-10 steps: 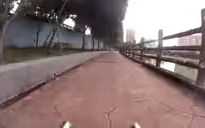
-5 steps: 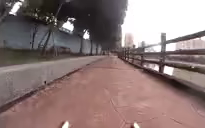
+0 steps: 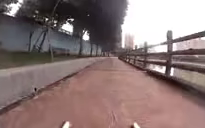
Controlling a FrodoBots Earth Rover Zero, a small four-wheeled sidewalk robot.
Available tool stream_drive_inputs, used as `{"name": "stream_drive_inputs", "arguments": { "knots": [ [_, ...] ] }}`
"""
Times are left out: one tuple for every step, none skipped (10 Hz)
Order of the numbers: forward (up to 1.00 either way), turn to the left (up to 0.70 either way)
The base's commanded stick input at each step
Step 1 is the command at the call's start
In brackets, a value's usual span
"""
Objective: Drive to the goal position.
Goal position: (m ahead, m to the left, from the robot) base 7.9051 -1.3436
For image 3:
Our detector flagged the red paved path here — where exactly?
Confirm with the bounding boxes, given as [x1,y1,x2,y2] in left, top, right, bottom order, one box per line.
[0,56,205,128]

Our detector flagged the tall building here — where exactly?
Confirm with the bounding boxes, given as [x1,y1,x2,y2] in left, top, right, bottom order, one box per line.
[124,33,135,51]

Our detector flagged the row of trees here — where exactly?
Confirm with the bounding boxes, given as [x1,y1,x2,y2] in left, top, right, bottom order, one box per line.
[16,0,129,58]

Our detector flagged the water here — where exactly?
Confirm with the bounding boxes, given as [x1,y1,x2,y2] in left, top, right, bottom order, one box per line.
[146,63,174,76]

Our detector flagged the wooden railing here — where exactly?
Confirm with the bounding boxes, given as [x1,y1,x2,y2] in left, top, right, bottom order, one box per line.
[118,28,205,79]

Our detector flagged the robot's own part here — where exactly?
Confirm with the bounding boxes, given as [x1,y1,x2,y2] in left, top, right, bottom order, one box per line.
[131,122,141,128]
[61,120,71,128]

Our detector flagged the dark kerb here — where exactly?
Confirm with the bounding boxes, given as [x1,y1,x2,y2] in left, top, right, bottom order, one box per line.
[118,57,205,103]

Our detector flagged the grass verge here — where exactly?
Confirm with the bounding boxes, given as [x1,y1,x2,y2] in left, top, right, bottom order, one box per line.
[0,49,91,72]

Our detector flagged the blue-grey building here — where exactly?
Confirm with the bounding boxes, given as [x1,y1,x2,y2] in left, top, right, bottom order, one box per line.
[0,13,91,56]

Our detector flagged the distant buildings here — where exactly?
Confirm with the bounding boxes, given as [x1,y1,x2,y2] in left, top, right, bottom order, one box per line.
[174,36,205,51]

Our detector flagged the low concrete wall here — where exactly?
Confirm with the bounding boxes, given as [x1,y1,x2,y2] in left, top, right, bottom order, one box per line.
[0,56,108,113]

